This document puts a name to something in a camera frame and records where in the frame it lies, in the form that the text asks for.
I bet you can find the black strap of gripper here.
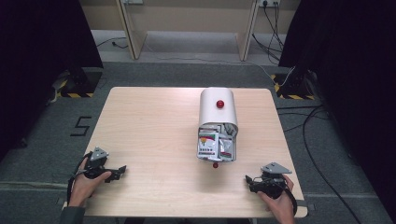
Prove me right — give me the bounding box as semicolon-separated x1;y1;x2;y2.
66;150;94;205
281;181;299;217

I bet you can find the black stand base hazard tape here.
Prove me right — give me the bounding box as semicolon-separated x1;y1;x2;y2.
55;70;103;99
270;72;317;101

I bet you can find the black strap of right gripper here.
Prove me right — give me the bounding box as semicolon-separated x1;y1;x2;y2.
281;181;299;217

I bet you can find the black strap of left gripper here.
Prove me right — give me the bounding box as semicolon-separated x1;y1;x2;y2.
66;150;94;205

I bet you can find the white drawer with red knob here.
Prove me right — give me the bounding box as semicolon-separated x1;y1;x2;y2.
195;123;238;169

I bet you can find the black floor cable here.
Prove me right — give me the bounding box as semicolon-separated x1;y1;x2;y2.
276;105;363;224
95;36;129;50

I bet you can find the large white packet colourful print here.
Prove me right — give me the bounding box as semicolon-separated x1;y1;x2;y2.
197;130;220;157

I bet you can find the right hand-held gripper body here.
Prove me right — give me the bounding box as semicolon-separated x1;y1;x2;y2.
251;161;293;201

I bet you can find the black curtain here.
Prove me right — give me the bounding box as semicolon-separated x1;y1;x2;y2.
277;0;396;216
0;0;105;162

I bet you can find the small white packet red stripe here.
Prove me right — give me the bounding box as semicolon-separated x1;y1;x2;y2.
219;137;234;161

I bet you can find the person's left hand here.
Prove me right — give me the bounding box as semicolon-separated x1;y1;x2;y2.
68;156;113;208

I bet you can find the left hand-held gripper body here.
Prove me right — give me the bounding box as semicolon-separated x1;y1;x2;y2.
81;146;119;182

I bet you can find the white rounded cabinet red knob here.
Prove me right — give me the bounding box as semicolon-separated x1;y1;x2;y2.
198;86;239;138

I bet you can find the person's right hand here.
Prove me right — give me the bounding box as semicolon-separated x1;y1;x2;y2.
257;174;297;224

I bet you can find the bundle of black cables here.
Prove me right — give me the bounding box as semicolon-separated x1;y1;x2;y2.
251;2;286;63

